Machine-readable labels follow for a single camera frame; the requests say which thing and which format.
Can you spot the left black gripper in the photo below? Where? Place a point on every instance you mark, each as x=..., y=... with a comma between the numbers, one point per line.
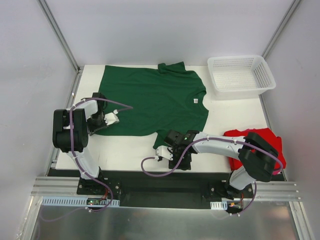
x=95, y=127

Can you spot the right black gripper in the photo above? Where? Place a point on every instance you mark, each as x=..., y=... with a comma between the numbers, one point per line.
x=180, y=163

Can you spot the green t shirt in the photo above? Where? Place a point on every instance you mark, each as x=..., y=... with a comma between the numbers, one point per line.
x=162, y=99

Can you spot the white plastic basket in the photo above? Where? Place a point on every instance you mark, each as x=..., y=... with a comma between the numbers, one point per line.
x=240, y=77

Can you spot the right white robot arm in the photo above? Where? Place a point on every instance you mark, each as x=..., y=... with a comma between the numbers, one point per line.
x=257, y=156

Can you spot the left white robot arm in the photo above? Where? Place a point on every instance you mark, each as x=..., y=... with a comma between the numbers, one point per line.
x=71, y=131

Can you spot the red folded t shirt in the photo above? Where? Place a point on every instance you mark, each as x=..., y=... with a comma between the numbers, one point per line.
x=266, y=134

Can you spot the pink folded t shirt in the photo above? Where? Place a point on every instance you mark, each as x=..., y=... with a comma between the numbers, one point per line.
x=276, y=172

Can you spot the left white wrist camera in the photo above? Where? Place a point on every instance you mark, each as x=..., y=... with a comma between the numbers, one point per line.
x=111, y=118

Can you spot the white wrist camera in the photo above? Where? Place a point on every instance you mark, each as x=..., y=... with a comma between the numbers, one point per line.
x=111, y=118
x=164, y=152

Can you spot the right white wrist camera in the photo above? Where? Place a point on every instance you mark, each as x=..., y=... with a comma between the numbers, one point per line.
x=164, y=152

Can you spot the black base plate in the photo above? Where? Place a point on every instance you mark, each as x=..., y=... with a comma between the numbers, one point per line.
x=164, y=200

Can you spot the right white cable duct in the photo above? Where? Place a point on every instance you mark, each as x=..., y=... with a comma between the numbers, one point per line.
x=219, y=205

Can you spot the white cable duct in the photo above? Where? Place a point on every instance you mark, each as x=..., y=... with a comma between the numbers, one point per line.
x=219, y=205
x=78, y=202

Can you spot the aluminium frame rail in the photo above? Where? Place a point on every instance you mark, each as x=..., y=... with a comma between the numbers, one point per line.
x=283, y=191

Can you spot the left white cable duct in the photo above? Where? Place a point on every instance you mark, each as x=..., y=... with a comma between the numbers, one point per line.
x=78, y=202

